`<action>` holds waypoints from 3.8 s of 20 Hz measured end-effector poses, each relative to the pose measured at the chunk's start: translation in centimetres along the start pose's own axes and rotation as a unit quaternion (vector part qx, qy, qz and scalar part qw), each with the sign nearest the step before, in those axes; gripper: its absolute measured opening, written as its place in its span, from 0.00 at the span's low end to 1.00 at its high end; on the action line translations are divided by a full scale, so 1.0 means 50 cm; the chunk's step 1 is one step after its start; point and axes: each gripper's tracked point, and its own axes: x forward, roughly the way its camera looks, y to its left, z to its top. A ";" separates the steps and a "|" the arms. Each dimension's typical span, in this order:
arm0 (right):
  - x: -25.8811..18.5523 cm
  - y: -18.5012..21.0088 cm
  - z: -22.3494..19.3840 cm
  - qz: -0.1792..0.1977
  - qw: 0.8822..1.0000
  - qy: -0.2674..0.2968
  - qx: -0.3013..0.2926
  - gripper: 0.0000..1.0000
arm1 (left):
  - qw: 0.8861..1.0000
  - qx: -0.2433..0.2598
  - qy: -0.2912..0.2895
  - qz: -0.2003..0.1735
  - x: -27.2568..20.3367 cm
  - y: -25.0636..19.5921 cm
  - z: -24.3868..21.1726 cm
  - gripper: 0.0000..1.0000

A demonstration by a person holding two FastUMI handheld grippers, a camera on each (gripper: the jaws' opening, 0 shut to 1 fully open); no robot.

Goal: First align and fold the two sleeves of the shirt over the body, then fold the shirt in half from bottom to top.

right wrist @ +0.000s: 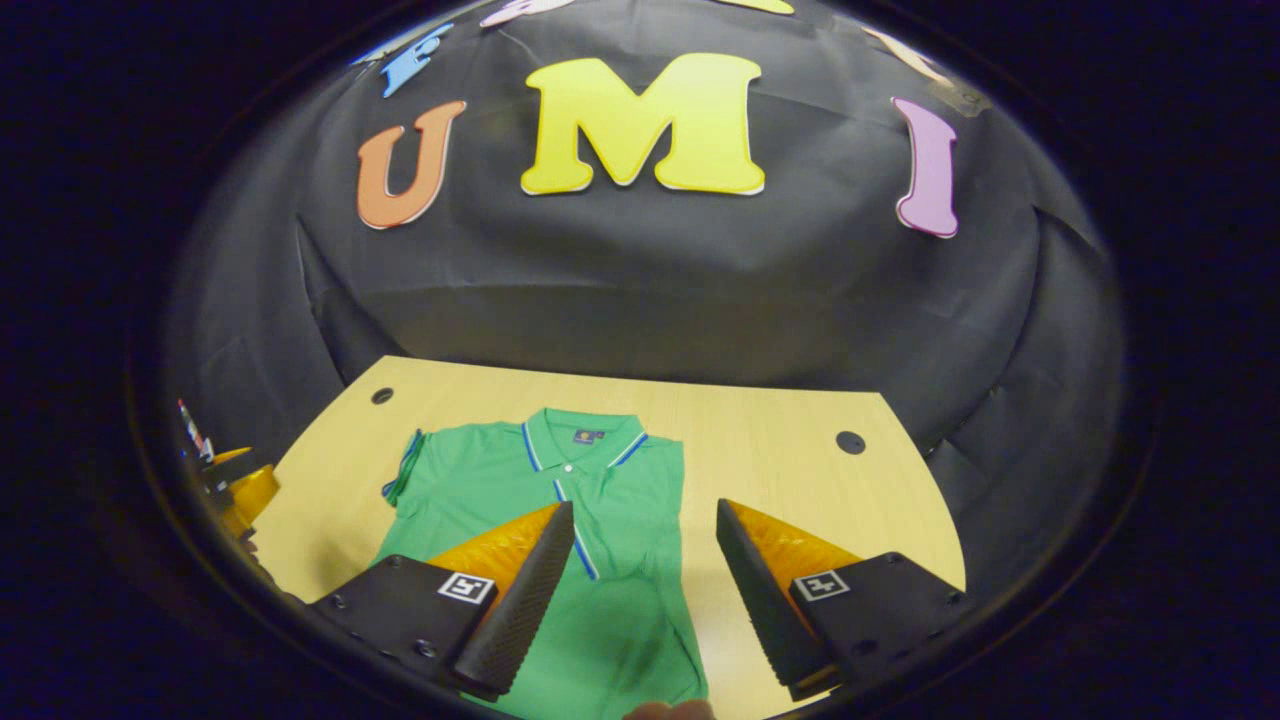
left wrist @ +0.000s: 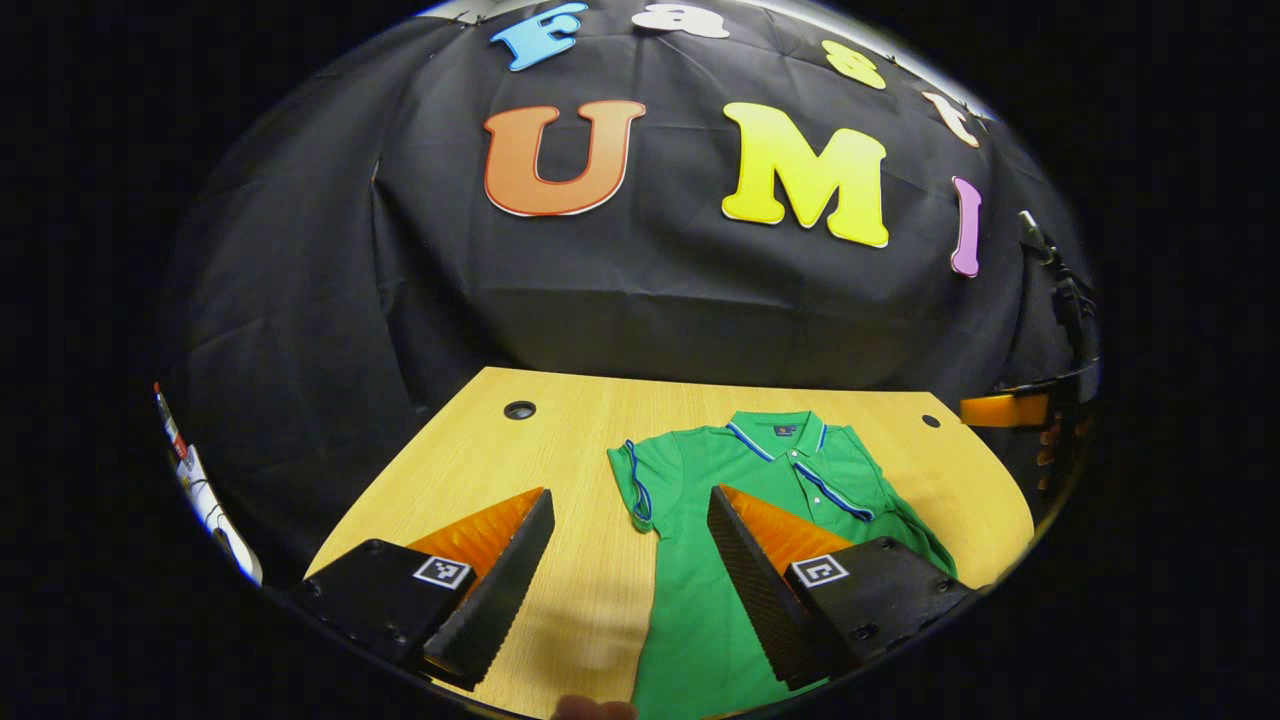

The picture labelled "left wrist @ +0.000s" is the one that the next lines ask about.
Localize green T-shirt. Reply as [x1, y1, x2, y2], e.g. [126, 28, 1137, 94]
[607, 410, 959, 720]

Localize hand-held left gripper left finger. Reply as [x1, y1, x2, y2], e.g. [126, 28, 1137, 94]
[285, 487, 557, 691]

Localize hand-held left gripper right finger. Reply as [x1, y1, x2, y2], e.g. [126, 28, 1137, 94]
[706, 484, 989, 693]

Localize black backdrop cloth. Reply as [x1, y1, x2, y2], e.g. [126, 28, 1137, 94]
[160, 0, 1101, 591]

